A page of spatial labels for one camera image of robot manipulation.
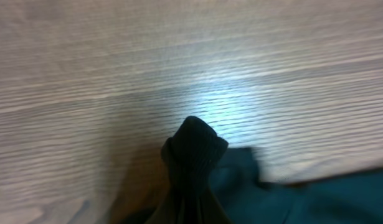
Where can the black polo shirt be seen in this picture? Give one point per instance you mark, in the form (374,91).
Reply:
(210,183)

